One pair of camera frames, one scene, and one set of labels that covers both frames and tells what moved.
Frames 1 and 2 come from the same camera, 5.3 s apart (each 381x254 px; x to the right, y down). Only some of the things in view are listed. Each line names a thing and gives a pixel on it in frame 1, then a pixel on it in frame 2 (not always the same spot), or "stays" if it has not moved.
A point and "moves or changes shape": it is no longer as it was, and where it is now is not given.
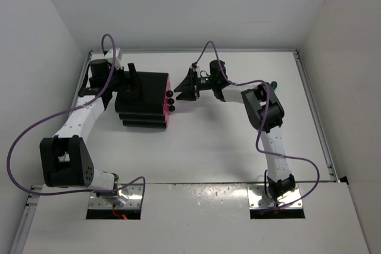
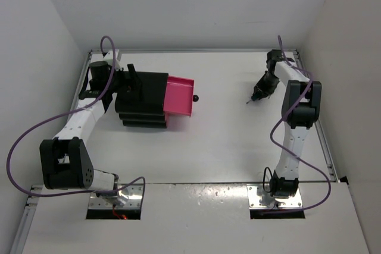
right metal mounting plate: (257, 197) stays
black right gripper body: (202, 83) to (267, 84)
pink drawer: (168, 101) to (166, 116)
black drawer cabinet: (150, 111) stays
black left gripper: (131, 84) stays
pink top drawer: (169, 93) moves or changes shape
